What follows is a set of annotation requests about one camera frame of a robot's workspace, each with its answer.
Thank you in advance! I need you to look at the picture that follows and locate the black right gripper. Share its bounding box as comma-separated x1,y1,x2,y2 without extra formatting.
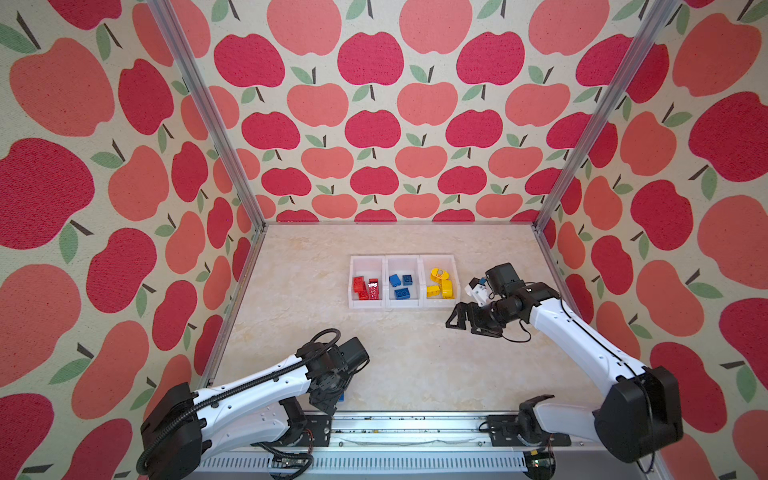
444,300,515,338

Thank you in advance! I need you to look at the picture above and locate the red lego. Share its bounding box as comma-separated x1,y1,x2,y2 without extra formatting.
352,276,369,301
367,278,381,301

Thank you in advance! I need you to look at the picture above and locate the round yellow lego piece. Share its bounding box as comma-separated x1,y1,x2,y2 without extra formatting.
430,268,450,284

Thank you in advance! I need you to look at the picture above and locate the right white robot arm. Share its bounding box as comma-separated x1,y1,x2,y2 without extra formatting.
445,263,684,463

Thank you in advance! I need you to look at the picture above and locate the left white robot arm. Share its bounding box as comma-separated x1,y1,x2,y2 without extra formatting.
136,328,370,479

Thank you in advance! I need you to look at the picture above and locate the right white plastic bin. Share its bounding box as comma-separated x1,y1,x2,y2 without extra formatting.
419,254,461,309

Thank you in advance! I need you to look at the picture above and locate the white plastic bin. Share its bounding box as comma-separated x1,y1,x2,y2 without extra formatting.
419,254,461,309
347,255,387,310
385,255,424,309

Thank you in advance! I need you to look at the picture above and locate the left white plastic bin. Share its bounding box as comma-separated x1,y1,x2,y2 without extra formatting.
347,255,387,310

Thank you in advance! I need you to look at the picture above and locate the middle white plastic bin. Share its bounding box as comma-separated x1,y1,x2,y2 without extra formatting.
385,255,424,309

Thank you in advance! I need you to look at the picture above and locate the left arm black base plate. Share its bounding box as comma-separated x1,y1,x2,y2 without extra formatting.
296,413,333,448

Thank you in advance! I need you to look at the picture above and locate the aluminium front rail frame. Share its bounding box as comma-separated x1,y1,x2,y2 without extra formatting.
183,411,672,479

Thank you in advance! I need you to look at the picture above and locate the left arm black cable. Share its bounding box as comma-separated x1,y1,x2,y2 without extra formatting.
136,328,342,478

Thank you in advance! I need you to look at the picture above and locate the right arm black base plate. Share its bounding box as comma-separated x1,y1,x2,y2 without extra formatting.
478,414,572,447

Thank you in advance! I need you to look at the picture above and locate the right aluminium corner post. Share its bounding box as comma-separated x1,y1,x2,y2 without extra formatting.
532,0,682,236

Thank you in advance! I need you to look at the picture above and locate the aluminium corner post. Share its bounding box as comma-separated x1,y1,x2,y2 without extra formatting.
532,0,682,236
148,0,267,235

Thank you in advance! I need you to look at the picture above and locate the left aluminium corner post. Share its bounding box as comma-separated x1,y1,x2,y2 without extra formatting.
148,0,267,235

